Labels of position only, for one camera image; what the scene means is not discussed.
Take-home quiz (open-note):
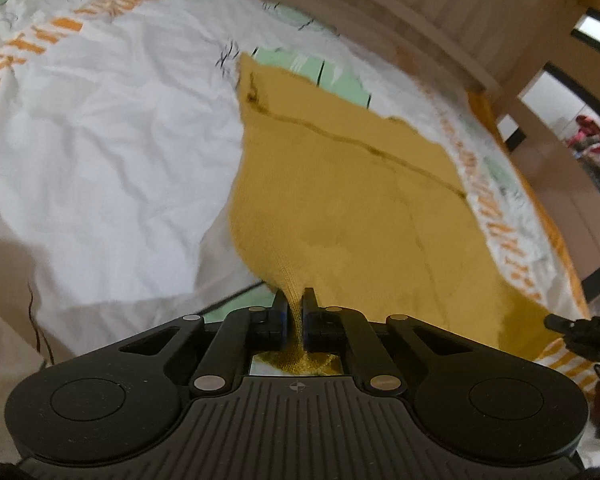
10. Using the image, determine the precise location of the beige cloth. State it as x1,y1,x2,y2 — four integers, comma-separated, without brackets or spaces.
0,237,48,468

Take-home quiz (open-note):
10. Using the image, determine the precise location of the white leaf-print bed sheet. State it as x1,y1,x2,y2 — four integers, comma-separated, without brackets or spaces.
0,0,600,411

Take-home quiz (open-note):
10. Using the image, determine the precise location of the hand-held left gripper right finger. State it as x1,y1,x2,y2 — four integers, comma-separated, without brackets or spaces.
301,287,485,395

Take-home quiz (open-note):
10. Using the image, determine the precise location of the mustard yellow long-sleeve sweater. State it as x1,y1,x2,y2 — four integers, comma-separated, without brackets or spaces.
227,52,563,376

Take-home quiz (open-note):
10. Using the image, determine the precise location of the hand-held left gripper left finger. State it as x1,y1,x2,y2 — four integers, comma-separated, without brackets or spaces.
119,287,288,395

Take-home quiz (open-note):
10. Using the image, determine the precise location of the pile of colourful clothes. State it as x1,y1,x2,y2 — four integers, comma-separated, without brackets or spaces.
562,114,600,201

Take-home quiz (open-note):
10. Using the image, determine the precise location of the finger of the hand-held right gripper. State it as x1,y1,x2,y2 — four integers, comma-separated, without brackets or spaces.
543,312,600,362

